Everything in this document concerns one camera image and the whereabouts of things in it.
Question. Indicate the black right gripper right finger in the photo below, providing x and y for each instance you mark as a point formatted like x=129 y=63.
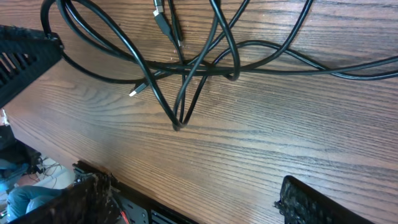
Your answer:
x=299 y=203

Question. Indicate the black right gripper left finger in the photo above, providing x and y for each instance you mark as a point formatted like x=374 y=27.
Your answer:
x=89 y=201

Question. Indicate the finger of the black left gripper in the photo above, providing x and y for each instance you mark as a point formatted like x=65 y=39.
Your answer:
x=26 y=54

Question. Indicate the seated person in background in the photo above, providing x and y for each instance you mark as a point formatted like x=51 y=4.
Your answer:
x=23 y=199

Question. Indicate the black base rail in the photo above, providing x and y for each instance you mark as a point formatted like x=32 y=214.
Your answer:
x=138 y=207

